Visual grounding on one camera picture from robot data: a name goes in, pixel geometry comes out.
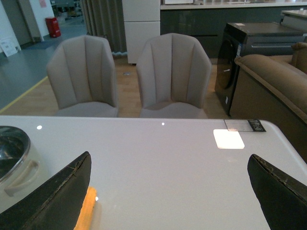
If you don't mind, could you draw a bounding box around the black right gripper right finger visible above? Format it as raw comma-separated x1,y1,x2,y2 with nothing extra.
247,154,307,230

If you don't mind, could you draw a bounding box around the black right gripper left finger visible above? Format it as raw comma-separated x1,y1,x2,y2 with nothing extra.
0,151,91,230

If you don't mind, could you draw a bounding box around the yellow corn cob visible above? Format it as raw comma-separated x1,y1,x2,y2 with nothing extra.
74,186,97,230

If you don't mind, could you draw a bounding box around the cream electric cooking pot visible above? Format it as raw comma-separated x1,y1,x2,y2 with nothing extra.
0,126,50,212

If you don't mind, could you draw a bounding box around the table label sticker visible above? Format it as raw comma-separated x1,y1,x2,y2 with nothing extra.
224,119,266,132

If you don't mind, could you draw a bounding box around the tan sofa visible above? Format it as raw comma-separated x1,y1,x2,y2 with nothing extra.
230,42,307,160

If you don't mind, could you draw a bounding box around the beige chair left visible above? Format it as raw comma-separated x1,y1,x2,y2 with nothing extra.
47,35,119,117

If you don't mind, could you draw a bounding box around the beige chair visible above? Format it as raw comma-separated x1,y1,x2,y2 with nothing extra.
47,35,119,117
136,33,212,119

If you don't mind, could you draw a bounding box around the white sign board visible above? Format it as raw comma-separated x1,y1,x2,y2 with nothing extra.
0,38,20,57

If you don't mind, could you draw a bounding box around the black washing machine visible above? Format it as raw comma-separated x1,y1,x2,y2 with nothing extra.
215,22,307,115

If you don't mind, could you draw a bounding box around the beige chair right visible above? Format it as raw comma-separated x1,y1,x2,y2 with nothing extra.
136,33,212,119

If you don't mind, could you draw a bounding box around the red bin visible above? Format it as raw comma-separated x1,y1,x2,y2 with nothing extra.
45,17,61,38

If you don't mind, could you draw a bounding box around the grey curtain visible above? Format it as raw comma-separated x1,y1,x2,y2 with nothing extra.
80,0,127,53

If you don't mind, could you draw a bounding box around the dark kitchen counter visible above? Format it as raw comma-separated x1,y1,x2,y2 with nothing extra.
160,0,307,58

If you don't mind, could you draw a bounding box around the white refrigerator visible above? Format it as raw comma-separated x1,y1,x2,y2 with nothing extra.
122,0,160,64

